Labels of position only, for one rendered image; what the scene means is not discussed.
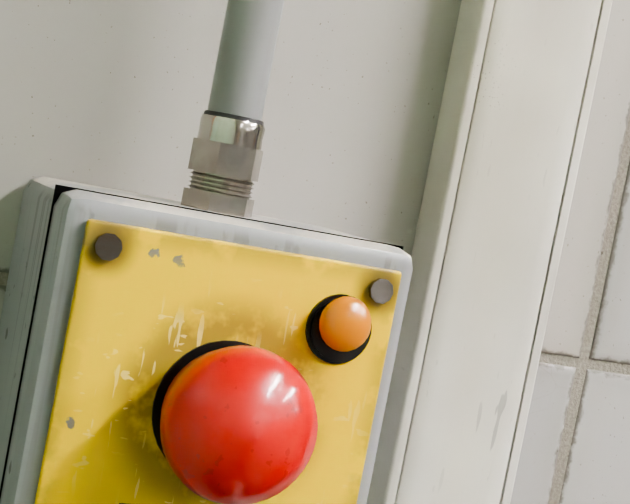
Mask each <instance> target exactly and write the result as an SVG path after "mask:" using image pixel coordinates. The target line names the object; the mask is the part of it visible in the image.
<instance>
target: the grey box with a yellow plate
mask: <svg viewBox="0 0 630 504"><path fill-rule="evenodd" d="M403 247H404V246H399V245H393V244H388V243H382V242H376V241H372V240H368V239H365V238H361V237H357V236H354V235H350V234H346V233H343V232H339V231H336V230H332V229H328V228H325V227H321V226H316V225H310V224H305V223H299V222H293V221H288V220H282V219H277V218H271V217H266V216H260V215H255V214H252V216H251V217H239V216H233V215H228V214H222V213H217V212H211V211H206V210H201V209H197V208H193V207H188V206H184V205H181V201H177V200H171V199H166V198H160V197H155V196H149V195H144V194H138V193H133V192H127V191H121V190H116V189H110V188H105V187H99V186H94V185H88V184H83V183H77V182H71V181H66V180H60V179H55V178H49V177H39V178H34V179H31V180H30V181H29V183H28V184H27V186H26V187H25V189H24V192H23V197H22V203H21V208H20V214H19V219H18V225H17V230H16V236H15V242H14V247H13V253H12V258H11V264H10V269H9V275H8V280H7V286H6V291H5V297H4V302H3V308H2V313H1V319H0V504H220V503H215V502H212V501H209V500H206V499H204V498H202V497H200V496H198V495H197V494H195V493H193V492H192V491H191V490H190V489H189V488H187V487H186V486H185V485H184V484H183V483H182V482H181V481H180V479H179V478H178V477H177V476H176V475H175V474H174V472H173V471H172V469H171V468H170V466H169V464H168V463H167V460H166V457H165V455H164V452H163V449H162V444H161V437H160V417H161V408H162V404H163V400H164V396H165V394H166V392H167V390H168V387H169V386H170V384H171V382H172V381H173V379H174V378H175V376H176V375H177V374H178V373H179V372H180V370H181V369H182V368H184V367H185V366H186V365H187V364H188V363H189V362H191V361H192V360H194V359H195V358H197V357H198V356H200V355H203V354H205V353H207V352H210V351H213V350H217V349H221V348H225V347H229V346H238V345H244V346H255V347H259V348H263V349H266V350H268V351H271V352H273V353H275V354H277V355H279V356H280V357H282V358H283V359H285V360H287V361H288V362H290V363H291V364H292V365H293V366H294V367H295V368H296V369H297V370H298V371H299V372H300V373H301V375H302V376H303V377H304V378H305V380H306V382H307V384H308V386H309V387H310V390H311V392H312V395H313V398H314V402H315V406H316V412H317V417H318V432H317V440H316V443H315V447H314V451H313V453H312V455H311V458H310V460H309V462H308V464H307V465H306V467H305V469H304V470H303V472H302V473H301V474H300V475H299V477H298V478H297V479H296V480H295V481H294V482H293V483H292V484H291V485H290V486H289V487H288V488H286V489H285V490H283V491H282V492H280V493H279V494H278V495H276V496H273V497H271V498H269V499H267V500H264V501H261V502H258V503H253V504H366V503H367V498H368V493H369V488H370V482H371V477H372V472H373V467H374V462H375V457H376V452H377V447H378V442H379V437H380V432H381V427H382V422H383V417H384V412H385V407H386V402H387V397H388V392H389V386H390V381H391V376H392V371H393V366H394V361H395V356H396V351H397V346H398V341H399V336H400V331H401V326H402V321H403V316H404V311H405V306H406V301H407V295H408V290H409V285H410V280H411V275H412V270H413V267H412V258H411V257H410V255H409V254H407V253H406V252H404V251H403ZM335 294H346V295H349V296H353V297H355V298H357V299H359V300H360V301H361V302H363V303H364V304H365V305H366V307H367V308H368V310H369V312H370V315H371V319H372V331H371V336H370V340H369V342H368V344H367V346H366V348H365V349H364V350H363V352H362V353H361V354H360V355H359V356H357V357H356V358H355V359H353V360H351V361H349V362H347V363H342V364H331V363H328V362H325V361H323V360H321V359H319V358H318V357H317V356H316V355H315V354H314V353H313V352H312V351H311V349H310V348H309V346H308V343H307V340H306V334H305V329H306V322H307V319H308V316H309V314H310V312H311V310H312V309H313V308H314V307H315V305H316V304H317V303H318V302H320V301H321V300H322V299H324V298H326V297H328V296H330V295H335Z"/></svg>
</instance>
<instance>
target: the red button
mask: <svg viewBox="0 0 630 504"><path fill-rule="evenodd" d="M317 432H318V417H317V412H316V406H315V402H314V398H313V395H312V392H311V390H310V387H309V386H308V384H307V382H306V380H305V378H304V377H303V376H302V375H301V373H300V372H299V371H298V370H297V369H296V368H295V367H294V366H293V365H292V364H291V363H290V362H288V361H287V360H285V359H283V358H282V357H280V356H279V355H277V354H275V353H273V352H271V351H268V350H266V349H263V348H259V347H255V346H244V345H238V346H229V347H225V348H221V349H217V350H213V351H210V352H207V353H205V354H203V355H200V356H198V357H197V358H195V359H194V360H192V361H191V362H189V363H188V364H187V365H186V366H185V367H184V368H182V369H181V370H180V372H179V373H178V374H177V375H176V376H175V378H174V379H173V381H172V382H171V384H170V386H169V387H168V390H167V392H166V394H165V396H164V400H163V404H162V408H161V417H160V437H161V444H162V449H163V452H164V455H165V457H166V460H167V463H168V464H169V466H170V468H171V469H172V471H173V472H174V474H175V475H176V476H177V477H178V478H179V479H180V481H181V482H182V483H183V484H184V485H185V486H186V487H187V488H189V489H190V490H191V491H192V492H193V493H195V494H197V495H198V496H200V497H202V498H204V499H206V500H209V501H212V502H215V503H220V504H253V503H258V502H261V501H264V500H267V499H269V498H271V497H273V496H276V495H278V494H279V493H280V492H282V491H283V490H285V489H286V488H288V487H289V486H290V485H291V484H292V483H293V482H294V481H295V480H296V479H297V478H298V477H299V475H300V474H301V473H302V472H303V470H304V469H305V467H306V465H307V464H308V462H309V460H310V458H311V455H312V453H313V451H314V447H315V443H316V440H317Z"/></svg>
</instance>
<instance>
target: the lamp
mask: <svg viewBox="0 0 630 504"><path fill-rule="evenodd" d="M371 323H372V319H371V315H370V312H369V310H368V308H367V307H366V305H365V304H364V303H363V302H361V301H360V300H359V299H357V298H354V297H351V296H342V297H339V298H336V299H334V300H332V301H331V302H330V303H328V304H327V305H326V307H325V308H324V309H323V311H322V313H321V316H320V319H319V331H320V335H321V337H322V339H323V340H324V342H325V343H326V345H328V346H329V347H330V348H332V349H334V350H337V351H340V352H348V351H351V350H354V349H357V348H358V347H359V346H361V345H362V344H363V343H364V342H365V341H366V339H367V338H368V336H369V333H370V331H371Z"/></svg>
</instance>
